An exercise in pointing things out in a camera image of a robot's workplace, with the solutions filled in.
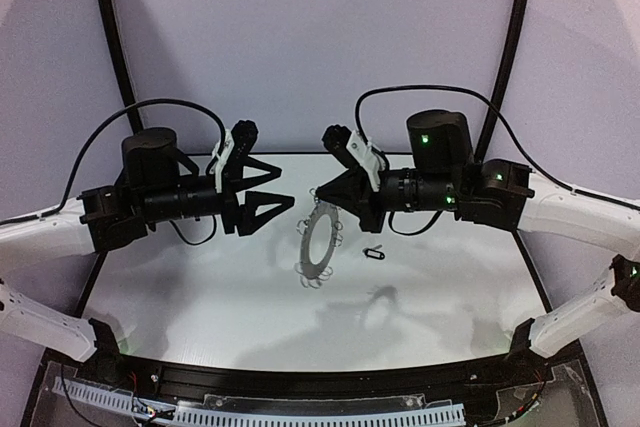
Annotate perforated metal key ring disc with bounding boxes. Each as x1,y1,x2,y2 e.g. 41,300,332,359
294,188,343,289

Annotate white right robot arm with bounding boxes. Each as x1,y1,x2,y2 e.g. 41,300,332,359
316,109,639,358

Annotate left black frame post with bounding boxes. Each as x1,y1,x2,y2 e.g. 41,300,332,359
97,0,136,107

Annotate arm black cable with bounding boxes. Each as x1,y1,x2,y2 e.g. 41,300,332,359
354,85,640,236
0,98,226,246

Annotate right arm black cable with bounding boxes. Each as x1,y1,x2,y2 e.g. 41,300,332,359
354,85,640,236

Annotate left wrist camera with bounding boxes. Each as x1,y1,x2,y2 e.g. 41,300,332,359
205,120,258,194

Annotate black frame post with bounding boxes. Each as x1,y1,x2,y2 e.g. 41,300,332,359
475,0,528,161
97,0,136,107

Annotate black key tag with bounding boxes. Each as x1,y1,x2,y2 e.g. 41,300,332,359
362,245,386,261

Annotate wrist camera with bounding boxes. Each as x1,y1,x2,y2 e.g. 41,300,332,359
205,120,258,194
322,125,388,192

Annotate white slotted cable duct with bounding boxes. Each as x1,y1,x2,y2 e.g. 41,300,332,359
50,377,466,427

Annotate right black frame post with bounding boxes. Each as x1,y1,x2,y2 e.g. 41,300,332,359
475,0,528,161

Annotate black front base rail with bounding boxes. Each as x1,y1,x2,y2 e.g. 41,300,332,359
42,341,596,411

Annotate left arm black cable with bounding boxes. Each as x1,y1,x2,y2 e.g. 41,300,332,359
0,98,226,246

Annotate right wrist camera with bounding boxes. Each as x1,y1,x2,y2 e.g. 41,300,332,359
322,125,388,192

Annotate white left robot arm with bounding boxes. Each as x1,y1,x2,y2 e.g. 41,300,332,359
1,120,295,272

